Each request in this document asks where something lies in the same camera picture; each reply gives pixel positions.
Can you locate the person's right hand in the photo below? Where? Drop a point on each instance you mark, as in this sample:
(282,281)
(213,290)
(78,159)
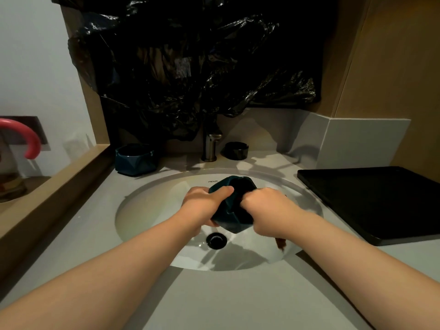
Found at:
(266,211)

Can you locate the dark teal faceted cup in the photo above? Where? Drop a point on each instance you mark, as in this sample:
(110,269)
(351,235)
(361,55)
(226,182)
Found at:
(232,206)

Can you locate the black rectangular tray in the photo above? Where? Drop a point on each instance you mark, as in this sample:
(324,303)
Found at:
(374,202)

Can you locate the person's right forearm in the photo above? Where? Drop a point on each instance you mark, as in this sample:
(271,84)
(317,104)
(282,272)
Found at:
(354,271)

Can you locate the chrome faucet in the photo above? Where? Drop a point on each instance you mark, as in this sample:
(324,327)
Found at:
(210,144)

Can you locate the person's left hand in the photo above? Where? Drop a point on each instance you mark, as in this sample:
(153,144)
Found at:
(196,206)

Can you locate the black plastic sheet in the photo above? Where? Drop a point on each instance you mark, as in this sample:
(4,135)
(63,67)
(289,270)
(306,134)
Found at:
(192,61)

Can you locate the black sink drain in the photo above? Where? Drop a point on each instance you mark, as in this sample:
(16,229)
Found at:
(216,240)

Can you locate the glass jar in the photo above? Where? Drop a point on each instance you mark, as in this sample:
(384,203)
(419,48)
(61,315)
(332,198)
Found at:
(10,178)

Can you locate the white oval sink basin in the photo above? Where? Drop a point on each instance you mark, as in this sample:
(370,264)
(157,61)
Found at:
(154,216)

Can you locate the black round dish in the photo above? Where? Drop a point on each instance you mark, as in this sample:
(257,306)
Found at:
(236,150)

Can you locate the dark blue faceted cup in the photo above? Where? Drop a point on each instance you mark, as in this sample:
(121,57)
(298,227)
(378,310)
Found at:
(134,160)

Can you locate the person's right fingers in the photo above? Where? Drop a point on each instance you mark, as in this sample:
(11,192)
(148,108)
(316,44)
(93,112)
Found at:
(248,202)

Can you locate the person's left forearm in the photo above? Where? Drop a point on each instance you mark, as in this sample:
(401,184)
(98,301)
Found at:
(99,271)

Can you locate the person's left thumb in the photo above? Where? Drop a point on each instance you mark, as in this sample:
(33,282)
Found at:
(221,193)

